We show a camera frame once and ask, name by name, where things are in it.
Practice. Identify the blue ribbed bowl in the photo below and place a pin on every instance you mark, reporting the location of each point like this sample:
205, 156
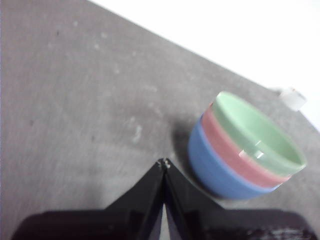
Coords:
212, 167

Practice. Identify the small white box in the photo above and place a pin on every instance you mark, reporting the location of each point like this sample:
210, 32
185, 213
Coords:
292, 100

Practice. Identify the red ribbed bowl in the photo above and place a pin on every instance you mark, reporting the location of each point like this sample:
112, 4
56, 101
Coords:
225, 147

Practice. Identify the green ribbed bowl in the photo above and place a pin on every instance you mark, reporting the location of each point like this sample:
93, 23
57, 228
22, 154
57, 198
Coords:
252, 127

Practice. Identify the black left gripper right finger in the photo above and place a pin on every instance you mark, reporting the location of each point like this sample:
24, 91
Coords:
212, 222

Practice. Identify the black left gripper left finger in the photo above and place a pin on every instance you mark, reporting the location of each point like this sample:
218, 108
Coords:
120, 220

